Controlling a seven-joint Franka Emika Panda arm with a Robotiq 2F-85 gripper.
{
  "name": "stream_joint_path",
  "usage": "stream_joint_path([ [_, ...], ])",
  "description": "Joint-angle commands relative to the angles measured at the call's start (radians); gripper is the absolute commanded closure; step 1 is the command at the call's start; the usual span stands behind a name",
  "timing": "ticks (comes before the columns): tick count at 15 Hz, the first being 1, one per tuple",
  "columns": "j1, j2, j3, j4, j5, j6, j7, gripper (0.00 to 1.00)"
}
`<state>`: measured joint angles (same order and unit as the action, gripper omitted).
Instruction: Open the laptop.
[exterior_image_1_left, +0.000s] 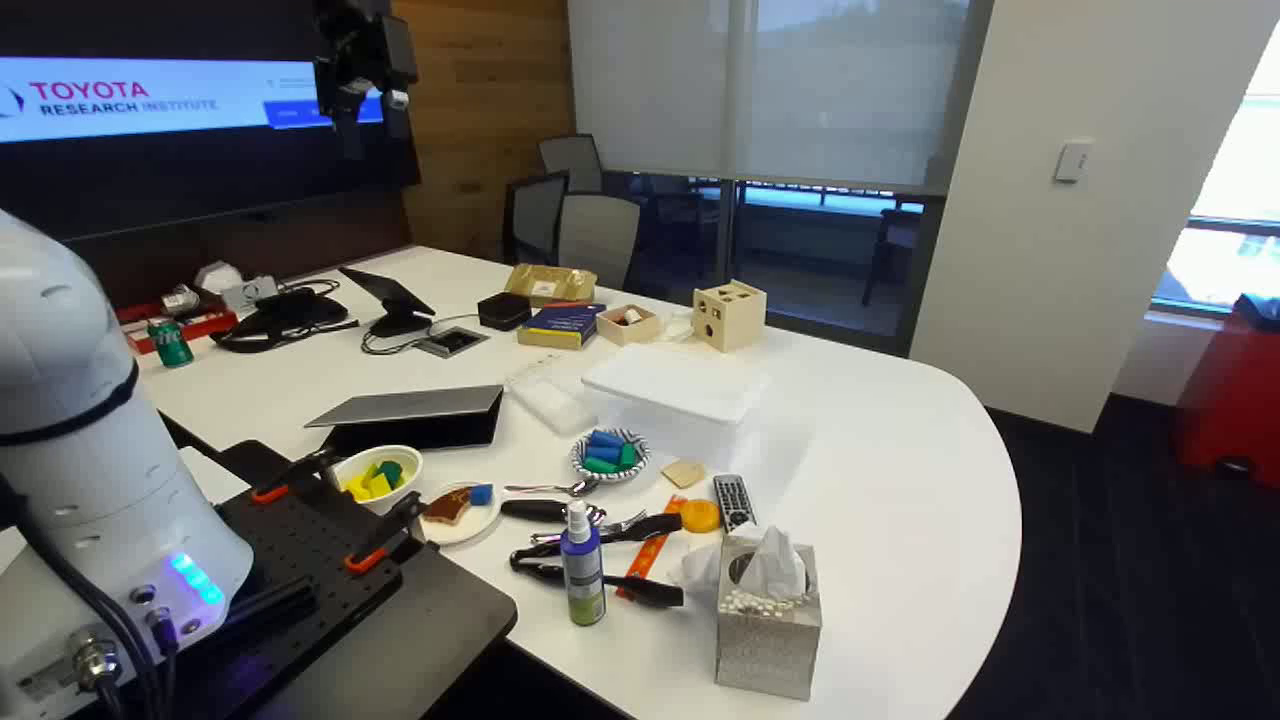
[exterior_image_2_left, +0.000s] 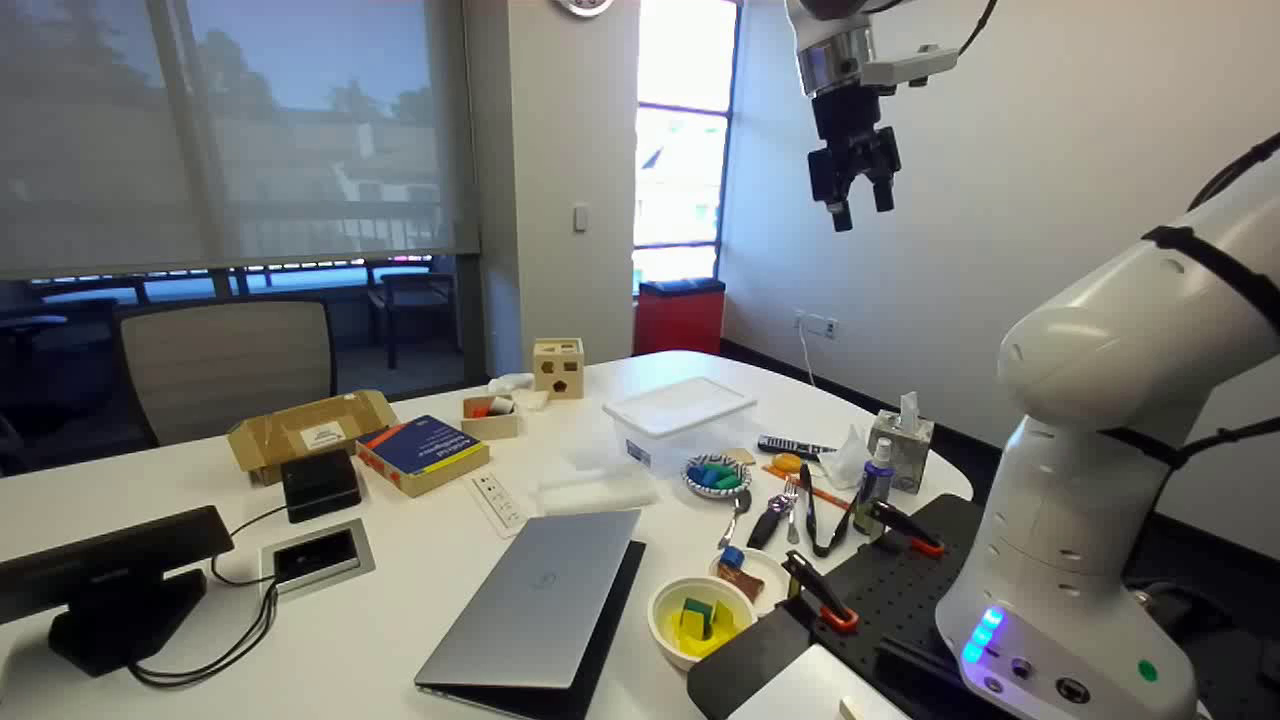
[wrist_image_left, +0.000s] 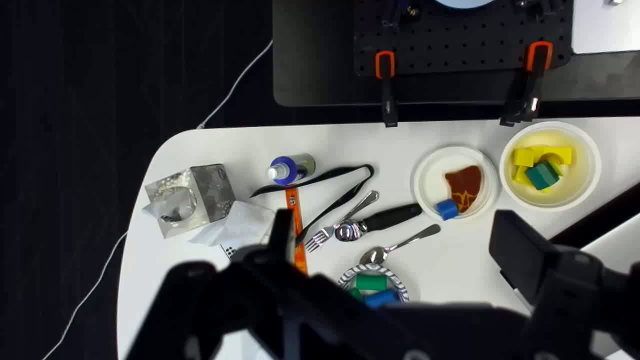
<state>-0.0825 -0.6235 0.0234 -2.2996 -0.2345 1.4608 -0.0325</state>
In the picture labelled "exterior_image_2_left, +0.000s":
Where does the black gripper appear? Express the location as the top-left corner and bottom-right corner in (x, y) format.
(809, 85), (899, 231)

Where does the grey laptop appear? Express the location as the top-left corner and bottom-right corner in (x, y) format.
(416, 512), (643, 720)

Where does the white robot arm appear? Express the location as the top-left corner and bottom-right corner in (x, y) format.
(937, 141), (1280, 720)

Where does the red bin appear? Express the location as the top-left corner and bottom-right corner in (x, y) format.
(637, 280), (725, 350)

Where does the grey tissue box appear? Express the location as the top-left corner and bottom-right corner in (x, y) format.
(868, 393), (937, 491)

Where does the clear plastic lidded container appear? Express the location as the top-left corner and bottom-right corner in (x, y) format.
(602, 374), (751, 470)

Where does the black orange clamp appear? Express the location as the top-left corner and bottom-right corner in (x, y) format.
(779, 551), (859, 636)
(873, 502), (945, 561)

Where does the small bowl with blue blocks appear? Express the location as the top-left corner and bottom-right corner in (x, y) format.
(683, 456), (749, 498)

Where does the wooden shape sorter cube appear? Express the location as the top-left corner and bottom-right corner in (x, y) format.
(533, 335), (583, 401)

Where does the black mounting plate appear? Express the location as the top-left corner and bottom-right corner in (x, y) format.
(689, 496), (1011, 720)

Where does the yellow bowl with blocks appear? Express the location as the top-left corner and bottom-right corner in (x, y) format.
(649, 576), (757, 671)

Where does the white remote control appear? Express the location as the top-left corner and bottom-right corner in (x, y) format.
(470, 477), (524, 537)

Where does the blue and yellow book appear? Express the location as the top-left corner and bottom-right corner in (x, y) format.
(356, 414), (487, 496)

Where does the cardboard box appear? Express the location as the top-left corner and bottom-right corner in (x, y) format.
(227, 389), (394, 483)

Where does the black small box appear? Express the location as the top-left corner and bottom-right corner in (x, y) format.
(281, 450), (359, 525)

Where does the table power outlet plate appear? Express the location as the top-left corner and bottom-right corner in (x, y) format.
(262, 518), (372, 588)

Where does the grey office chair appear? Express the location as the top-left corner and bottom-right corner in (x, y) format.
(117, 297), (335, 444)

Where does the black conference speaker bar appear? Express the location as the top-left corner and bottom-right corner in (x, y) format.
(0, 502), (230, 674)

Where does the wall light switch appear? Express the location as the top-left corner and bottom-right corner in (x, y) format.
(573, 205), (586, 236)

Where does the wall clock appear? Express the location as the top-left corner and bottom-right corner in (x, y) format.
(552, 0), (615, 20)

